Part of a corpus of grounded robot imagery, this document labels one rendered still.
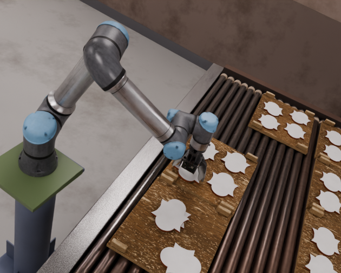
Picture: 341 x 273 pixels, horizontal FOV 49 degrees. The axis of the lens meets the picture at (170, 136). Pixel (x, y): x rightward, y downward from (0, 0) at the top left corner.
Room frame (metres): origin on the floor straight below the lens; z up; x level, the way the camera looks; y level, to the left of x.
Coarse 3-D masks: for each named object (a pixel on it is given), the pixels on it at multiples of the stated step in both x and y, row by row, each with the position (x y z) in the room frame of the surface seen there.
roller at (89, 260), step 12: (216, 84) 2.09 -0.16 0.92; (204, 108) 1.80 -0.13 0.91; (156, 168) 1.19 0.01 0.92; (144, 180) 1.10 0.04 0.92; (144, 192) 1.05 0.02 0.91; (132, 204) 0.96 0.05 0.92; (120, 216) 0.88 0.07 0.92; (108, 228) 0.82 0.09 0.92; (108, 240) 0.77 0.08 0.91; (96, 252) 0.71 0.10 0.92; (84, 264) 0.65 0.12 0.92
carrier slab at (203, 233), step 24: (168, 192) 1.07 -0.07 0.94; (144, 216) 0.91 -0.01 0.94; (192, 216) 0.99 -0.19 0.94; (216, 216) 1.04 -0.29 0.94; (120, 240) 0.77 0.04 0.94; (144, 240) 0.81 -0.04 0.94; (168, 240) 0.84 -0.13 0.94; (192, 240) 0.88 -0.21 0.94; (216, 240) 0.92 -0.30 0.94; (144, 264) 0.72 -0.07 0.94
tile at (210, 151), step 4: (212, 144) 1.46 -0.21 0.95; (208, 148) 1.42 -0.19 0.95; (212, 148) 1.43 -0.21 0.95; (208, 152) 1.39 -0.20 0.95; (212, 152) 1.40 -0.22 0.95; (216, 152) 1.42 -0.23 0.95; (204, 156) 1.36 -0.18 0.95; (208, 156) 1.37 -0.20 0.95; (212, 156) 1.38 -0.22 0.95; (212, 160) 1.36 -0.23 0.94
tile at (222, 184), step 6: (216, 174) 1.26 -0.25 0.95; (222, 174) 1.28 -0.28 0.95; (228, 174) 1.29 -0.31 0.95; (210, 180) 1.21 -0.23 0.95; (216, 180) 1.23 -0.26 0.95; (222, 180) 1.24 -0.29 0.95; (228, 180) 1.26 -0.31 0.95; (216, 186) 1.19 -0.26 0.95; (222, 186) 1.21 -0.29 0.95; (228, 186) 1.22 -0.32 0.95; (234, 186) 1.23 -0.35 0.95; (216, 192) 1.16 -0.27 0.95; (222, 192) 1.17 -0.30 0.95; (228, 192) 1.18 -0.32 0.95
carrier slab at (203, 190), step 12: (216, 144) 1.49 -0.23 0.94; (216, 156) 1.40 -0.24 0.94; (168, 168) 1.20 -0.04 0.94; (216, 168) 1.31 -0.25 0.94; (252, 168) 1.41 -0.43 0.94; (180, 180) 1.16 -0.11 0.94; (204, 180) 1.21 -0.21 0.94; (240, 180) 1.30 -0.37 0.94; (192, 192) 1.12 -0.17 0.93; (204, 192) 1.14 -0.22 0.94; (240, 192) 1.22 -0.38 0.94; (216, 204) 1.10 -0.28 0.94
